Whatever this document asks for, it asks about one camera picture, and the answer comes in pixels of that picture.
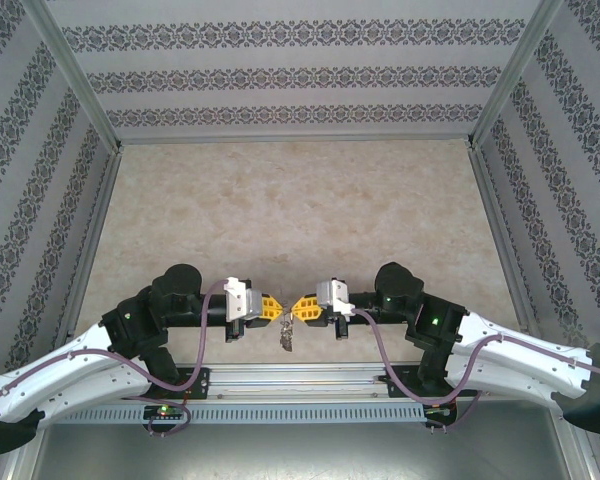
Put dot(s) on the grey sheet metal panel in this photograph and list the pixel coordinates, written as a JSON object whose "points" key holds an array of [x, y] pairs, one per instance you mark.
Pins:
{"points": [[300, 455]]}

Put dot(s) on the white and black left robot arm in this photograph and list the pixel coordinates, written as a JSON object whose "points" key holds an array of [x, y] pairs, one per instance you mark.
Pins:
{"points": [[55, 370]]}

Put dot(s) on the aluminium frame bar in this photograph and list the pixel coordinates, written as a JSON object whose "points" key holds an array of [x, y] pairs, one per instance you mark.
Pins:
{"points": [[22, 470], [295, 139], [89, 250], [505, 250], [582, 460]]}

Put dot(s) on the aluminium frame post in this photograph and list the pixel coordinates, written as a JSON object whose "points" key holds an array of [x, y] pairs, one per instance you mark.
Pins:
{"points": [[75, 70], [512, 70]]}

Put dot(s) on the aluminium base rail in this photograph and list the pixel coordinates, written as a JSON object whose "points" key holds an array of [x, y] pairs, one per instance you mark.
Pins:
{"points": [[300, 380]]}

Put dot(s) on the silver keyring with keys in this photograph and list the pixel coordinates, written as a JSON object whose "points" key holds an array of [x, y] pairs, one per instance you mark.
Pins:
{"points": [[286, 340]]}

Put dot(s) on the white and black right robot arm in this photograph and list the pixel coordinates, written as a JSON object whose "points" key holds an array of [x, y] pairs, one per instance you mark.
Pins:
{"points": [[520, 350]]}

